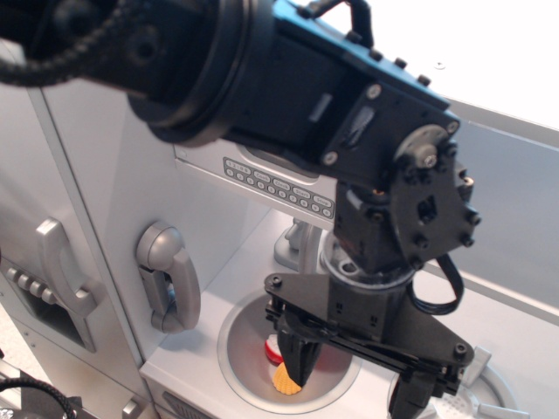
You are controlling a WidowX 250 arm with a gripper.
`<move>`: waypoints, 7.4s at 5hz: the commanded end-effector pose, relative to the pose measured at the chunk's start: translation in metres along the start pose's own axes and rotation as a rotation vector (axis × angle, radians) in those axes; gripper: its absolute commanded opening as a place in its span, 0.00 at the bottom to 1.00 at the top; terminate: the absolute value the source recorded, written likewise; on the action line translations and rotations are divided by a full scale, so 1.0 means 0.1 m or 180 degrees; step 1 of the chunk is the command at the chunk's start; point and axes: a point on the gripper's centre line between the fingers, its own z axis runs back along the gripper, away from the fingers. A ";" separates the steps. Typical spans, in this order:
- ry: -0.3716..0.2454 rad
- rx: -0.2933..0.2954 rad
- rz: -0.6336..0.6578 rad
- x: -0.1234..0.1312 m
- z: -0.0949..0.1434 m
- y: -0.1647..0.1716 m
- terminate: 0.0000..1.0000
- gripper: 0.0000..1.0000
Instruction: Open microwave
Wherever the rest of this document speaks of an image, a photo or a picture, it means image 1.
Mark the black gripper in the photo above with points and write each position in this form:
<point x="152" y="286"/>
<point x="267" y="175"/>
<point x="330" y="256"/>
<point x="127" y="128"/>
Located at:
<point x="386" y="326"/>

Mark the grey toy microwave door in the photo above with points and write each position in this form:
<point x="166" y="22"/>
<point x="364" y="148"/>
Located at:
<point x="265" y="178"/>

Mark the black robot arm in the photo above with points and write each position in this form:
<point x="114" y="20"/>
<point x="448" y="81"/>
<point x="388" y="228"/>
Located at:
<point x="270" y="75"/>

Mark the yellow toy corn piece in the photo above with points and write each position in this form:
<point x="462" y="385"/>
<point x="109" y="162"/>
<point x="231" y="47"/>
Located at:
<point x="283" y="383"/>

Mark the red white toy apple slice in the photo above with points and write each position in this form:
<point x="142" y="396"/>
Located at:
<point x="272" y="349"/>

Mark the round metal toy sink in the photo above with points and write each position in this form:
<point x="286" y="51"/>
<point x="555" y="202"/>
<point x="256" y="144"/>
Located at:
<point x="248" y="371"/>

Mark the grey toy stove burner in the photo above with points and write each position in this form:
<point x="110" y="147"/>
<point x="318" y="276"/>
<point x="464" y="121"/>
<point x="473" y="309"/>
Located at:
<point x="489" y="389"/>

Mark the grey toy faucet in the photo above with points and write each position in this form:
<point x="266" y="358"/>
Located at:
<point x="297" y="248"/>

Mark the grey toy telephone handset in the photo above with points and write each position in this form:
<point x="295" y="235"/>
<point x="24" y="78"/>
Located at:
<point x="169" y="279"/>

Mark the grey toy ice dispenser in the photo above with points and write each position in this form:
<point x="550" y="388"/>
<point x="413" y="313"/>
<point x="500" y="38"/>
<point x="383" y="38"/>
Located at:
<point x="41" y="303"/>

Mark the grey toy oven handle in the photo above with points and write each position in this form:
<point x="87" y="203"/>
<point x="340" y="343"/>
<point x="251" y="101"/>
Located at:
<point x="132" y="410"/>

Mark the grey toy fridge handle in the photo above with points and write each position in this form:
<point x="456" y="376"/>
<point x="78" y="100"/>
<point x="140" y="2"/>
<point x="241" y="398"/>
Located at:
<point x="69" y="268"/>

